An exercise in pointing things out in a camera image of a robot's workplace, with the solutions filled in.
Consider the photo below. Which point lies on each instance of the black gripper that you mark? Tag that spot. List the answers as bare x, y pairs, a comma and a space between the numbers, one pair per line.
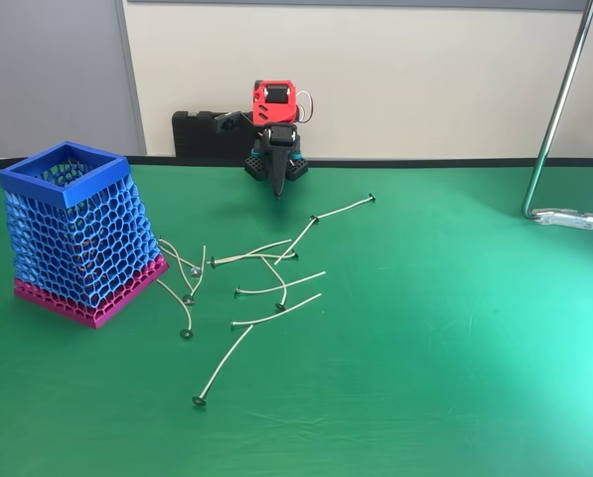
280, 160

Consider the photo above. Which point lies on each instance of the white candle wick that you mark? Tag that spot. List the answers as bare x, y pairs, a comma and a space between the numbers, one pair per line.
211, 262
233, 324
279, 306
169, 251
194, 271
199, 400
187, 334
295, 255
314, 218
189, 299
237, 291
372, 198

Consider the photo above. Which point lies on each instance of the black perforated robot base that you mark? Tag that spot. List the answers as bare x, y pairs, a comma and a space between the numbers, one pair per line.
256, 171

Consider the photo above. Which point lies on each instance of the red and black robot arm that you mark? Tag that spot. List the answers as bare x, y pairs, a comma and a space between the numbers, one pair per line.
273, 102

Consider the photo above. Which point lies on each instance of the blue and magenta mesh basket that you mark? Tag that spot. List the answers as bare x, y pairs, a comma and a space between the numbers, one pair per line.
77, 238

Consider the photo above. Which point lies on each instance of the black teal clamp knob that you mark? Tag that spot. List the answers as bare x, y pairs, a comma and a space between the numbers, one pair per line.
296, 158
255, 155

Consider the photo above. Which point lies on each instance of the black plastic tool case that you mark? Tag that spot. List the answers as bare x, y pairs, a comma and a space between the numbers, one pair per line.
196, 136

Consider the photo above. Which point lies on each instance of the green table cloth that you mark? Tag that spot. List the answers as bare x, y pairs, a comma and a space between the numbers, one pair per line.
425, 348

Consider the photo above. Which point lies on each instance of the chrome stand pole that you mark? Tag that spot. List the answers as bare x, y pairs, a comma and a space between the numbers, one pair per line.
556, 114

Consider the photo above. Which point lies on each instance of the clear clamp on stand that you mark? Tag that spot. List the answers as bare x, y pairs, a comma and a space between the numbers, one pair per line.
564, 218

